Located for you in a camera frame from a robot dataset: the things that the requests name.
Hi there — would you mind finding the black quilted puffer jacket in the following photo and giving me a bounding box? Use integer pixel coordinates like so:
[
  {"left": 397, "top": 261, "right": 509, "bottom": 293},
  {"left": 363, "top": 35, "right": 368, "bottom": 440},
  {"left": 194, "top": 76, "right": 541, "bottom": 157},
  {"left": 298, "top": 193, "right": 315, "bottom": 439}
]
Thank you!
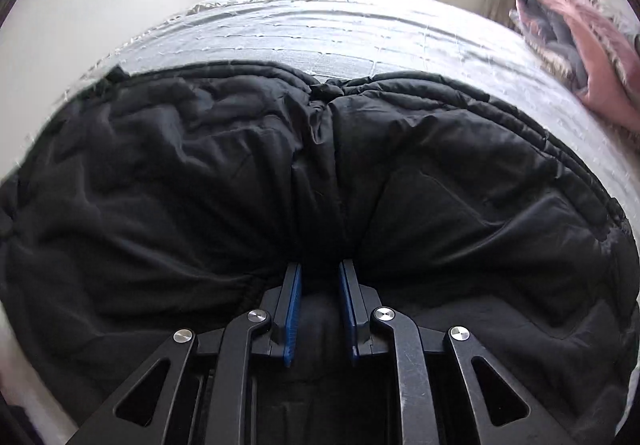
[{"left": 0, "top": 59, "right": 640, "bottom": 445}]

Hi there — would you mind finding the folded pink grey quilt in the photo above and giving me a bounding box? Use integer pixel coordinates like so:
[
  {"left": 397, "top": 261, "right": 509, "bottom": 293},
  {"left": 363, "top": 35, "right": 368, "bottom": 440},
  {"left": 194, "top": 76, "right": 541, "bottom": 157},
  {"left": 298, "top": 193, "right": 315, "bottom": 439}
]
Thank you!
[{"left": 509, "top": 0, "right": 601, "bottom": 93}]

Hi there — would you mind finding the grey lattice bedspread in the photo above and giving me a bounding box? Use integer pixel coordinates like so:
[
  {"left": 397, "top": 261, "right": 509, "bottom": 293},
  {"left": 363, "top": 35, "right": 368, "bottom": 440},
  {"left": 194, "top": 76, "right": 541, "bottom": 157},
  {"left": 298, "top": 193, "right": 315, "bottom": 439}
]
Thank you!
[{"left": 0, "top": 0, "right": 640, "bottom": 445}]

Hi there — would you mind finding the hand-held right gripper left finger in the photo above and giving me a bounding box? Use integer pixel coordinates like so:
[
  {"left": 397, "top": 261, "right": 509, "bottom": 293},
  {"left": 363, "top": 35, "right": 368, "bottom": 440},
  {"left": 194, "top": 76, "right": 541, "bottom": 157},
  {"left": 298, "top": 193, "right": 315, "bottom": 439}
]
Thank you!
[{"left": 65, "top": 262, "right": 304, "bottom": 445}]

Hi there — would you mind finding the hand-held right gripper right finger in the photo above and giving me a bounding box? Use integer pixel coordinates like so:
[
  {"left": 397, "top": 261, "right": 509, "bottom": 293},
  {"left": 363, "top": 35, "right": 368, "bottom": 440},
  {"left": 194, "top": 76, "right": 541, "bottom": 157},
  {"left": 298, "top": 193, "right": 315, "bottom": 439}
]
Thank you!
[{"left": 337, "top": 260, "right": 577, "bottom": 445}]

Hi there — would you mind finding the pink velvet pillow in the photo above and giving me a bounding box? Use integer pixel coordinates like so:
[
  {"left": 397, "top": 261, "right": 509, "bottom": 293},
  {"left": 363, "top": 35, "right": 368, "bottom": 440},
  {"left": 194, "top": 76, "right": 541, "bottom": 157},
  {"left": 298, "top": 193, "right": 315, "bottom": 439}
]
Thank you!
[{"left": 520, "top": 0, "right": 640, "bottom": 133}]

